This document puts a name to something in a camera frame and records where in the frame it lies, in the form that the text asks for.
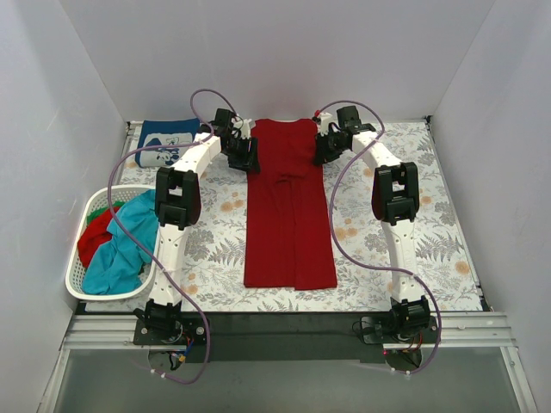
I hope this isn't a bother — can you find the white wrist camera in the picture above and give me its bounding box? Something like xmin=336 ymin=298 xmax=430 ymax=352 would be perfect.
xmin=233 ymin=115 xmax=255 ymax=139
xmin=312 ymin=110 xmax=334 ymax=135

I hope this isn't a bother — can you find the dark red t-shirt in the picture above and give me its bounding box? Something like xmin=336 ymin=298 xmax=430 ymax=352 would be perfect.
xmin=244 ymin=119 xmax=337 ymax=291

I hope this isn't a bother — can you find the folded blue printed t-shirt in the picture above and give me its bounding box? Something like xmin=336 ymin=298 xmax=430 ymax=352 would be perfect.
xmin=135 ymin=118 xmax=200 ymax=168

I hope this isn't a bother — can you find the white plastic laundry basket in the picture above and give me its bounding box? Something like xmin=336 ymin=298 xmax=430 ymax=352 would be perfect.
xmin=65 ymin=185 xmax=155 ymax=301

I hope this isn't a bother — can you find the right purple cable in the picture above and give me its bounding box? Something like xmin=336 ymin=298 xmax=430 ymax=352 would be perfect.
xmin=316 ymin=100 xmax=443 ymax=378

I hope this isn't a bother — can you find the green t-shirt in basket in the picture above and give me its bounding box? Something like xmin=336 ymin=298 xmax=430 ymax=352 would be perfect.
xmin=86 ymin=201 xmax=124 ymax=225

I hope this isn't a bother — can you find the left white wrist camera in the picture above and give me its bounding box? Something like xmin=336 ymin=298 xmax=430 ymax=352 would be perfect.
xmin=233 ymin=115 xmax=255 ymax=139

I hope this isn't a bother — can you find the turquoise t-shirt in basket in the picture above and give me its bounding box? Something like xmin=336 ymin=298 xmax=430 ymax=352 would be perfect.
xmin=82 ymin=189 xmax=158 ymax=295

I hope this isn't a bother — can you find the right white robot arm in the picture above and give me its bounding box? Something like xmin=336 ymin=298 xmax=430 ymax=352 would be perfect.
xmin=313 ymin=100 xmax=430 ymax=342

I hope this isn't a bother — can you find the purple cable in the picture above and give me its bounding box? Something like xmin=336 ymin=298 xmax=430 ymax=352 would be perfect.
xmin=316 ymin=100 xmax=443 ymax=378
xmin=107 ymin=88 xmax=238 ymax=385

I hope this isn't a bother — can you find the floral patterned table cloth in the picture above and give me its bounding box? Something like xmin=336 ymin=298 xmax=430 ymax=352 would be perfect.
xmin=84 ymin=120 xmax=492 ymax=313

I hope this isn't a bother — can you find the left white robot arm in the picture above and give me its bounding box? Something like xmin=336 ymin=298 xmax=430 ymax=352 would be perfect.
xmin=134 ymin=108 xmax=260 ymax=345

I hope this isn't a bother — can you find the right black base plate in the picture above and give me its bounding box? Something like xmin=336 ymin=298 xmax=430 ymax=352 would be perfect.
xmin=351 ymin=315 xmax=438 ymax=346

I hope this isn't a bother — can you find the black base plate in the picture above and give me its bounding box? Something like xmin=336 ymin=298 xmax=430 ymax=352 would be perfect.
xmin=351 ymin=315 xmax=438 ymax=346
xmin=133 ymin=317 xmax=206 ymax=346

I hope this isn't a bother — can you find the red t-shirt in basket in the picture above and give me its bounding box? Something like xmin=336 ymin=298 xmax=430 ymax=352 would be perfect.
xmin=77 ymin=210 xmax=112 ymax=268

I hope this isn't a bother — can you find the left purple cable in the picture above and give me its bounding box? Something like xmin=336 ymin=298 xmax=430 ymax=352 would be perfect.
xmin=107 ymin=88 xmax=238 ymax=385

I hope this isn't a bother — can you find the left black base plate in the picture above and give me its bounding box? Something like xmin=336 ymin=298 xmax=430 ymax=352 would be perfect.
xmin=133 ymin=317 xmax=206 ymax=346

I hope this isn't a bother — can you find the aluminium frame rail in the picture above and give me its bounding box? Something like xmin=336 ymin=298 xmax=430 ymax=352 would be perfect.
xmin=62 ymin=311 xmax=517 ymax=349

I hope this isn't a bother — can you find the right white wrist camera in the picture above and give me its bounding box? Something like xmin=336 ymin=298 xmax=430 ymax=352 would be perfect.
xmin=312 ymin=110 xmax=334 ymax=135

